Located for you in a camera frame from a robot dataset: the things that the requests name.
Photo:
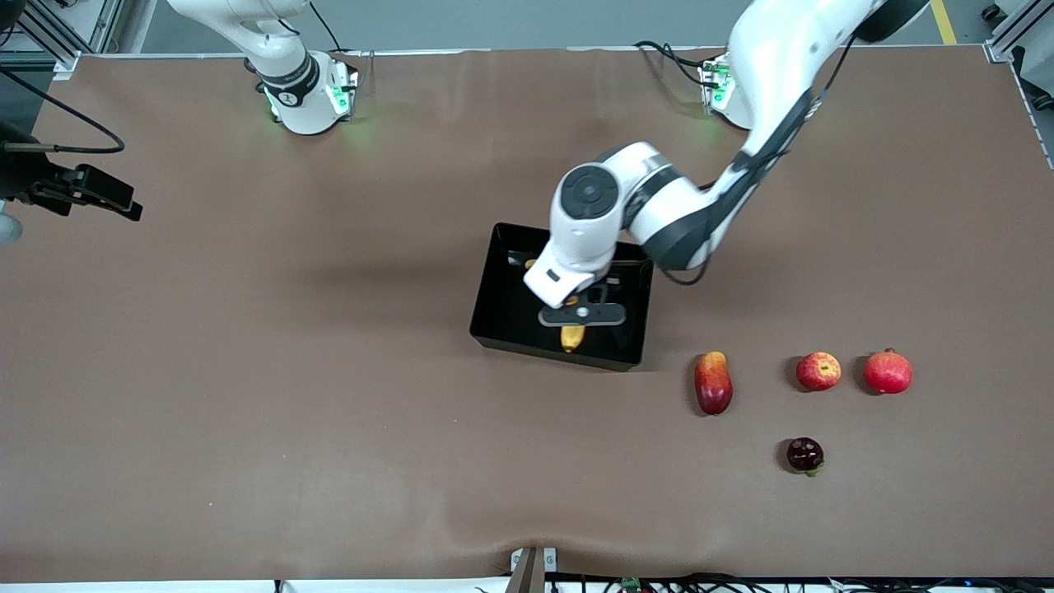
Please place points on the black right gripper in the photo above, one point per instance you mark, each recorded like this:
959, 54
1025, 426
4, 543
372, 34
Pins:
25, 175

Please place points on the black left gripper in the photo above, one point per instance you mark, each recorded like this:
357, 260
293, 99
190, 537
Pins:
613, 291

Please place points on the yellow banana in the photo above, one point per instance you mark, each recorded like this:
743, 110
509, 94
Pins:
572, 338

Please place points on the black rectangular plastic box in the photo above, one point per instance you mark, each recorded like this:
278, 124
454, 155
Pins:
502, 317

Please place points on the red yellow apple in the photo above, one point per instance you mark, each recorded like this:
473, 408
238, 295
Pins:
818, 371

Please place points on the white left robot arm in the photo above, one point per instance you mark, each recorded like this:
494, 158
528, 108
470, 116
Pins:
774, 58

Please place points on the red yellow mango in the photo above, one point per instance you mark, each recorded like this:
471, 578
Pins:
713, 385

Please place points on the brown table cover sheet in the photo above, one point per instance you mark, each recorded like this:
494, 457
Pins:
247, 371

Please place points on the dark purple mangosteen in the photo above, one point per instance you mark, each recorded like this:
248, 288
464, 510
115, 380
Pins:
804, 455

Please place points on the red pomegranate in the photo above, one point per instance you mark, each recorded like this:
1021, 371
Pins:
888, 372

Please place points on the aluminium frame profile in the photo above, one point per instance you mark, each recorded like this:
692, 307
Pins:
49, 33
1017, 29

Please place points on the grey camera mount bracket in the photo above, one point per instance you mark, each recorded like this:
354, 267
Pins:
527, 572

